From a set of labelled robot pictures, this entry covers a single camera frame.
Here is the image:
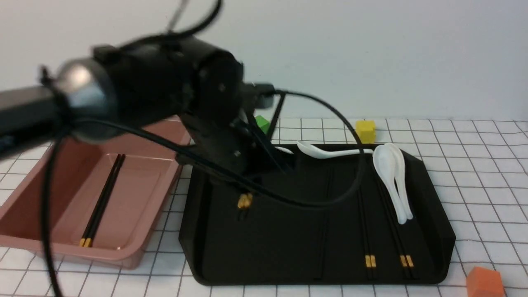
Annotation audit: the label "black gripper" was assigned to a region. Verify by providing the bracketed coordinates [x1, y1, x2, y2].
[181, 83, 293, 176]

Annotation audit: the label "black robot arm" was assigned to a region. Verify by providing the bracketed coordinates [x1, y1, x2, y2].
[1, 37, 295, 176]

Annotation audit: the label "green cube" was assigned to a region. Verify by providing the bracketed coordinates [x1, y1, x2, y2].
[255, 115, 270, 134]

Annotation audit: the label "white spoon left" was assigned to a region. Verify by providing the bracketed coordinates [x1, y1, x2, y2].
[275, 146, 294, 155]

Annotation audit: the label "white spoon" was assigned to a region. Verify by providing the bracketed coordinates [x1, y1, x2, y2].
[275, 146, 294, 155]
[383, 143, 413, 220]
[297, 141, 361, 159]
[372, 145, 407, 224]

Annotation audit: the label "white spoon middle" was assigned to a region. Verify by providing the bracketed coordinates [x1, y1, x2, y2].
[297, 141, 361, 159]

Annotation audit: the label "yellow cube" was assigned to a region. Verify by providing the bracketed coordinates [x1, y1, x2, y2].
[355, 120, 377, 144]

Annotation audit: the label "white spoon right front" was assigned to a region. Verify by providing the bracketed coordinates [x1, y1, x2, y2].
[372, 145, 407, 224]

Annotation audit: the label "black serving tray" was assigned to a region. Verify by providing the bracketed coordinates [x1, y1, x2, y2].
[179, 152, 456, 285]

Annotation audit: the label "white spoon right back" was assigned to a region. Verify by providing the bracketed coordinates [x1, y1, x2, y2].
[383, 143, 413, 220]

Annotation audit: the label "black chopstick in bin left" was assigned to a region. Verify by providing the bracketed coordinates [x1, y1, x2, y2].
[80, 154, 123, 247]

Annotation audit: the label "black chopstick in bin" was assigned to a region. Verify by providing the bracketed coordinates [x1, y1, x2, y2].
[85, 154, 126, 248]
[80, 154, 123, 247]

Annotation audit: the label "black chopstick in bin right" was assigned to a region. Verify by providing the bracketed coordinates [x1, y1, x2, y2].
[85, 154, 126, 248]

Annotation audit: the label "orange cube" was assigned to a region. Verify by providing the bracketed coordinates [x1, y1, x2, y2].
[466, 266, 505, 297]

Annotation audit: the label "black cable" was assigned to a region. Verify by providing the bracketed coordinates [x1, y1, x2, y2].
[39, 0, 368, 297]

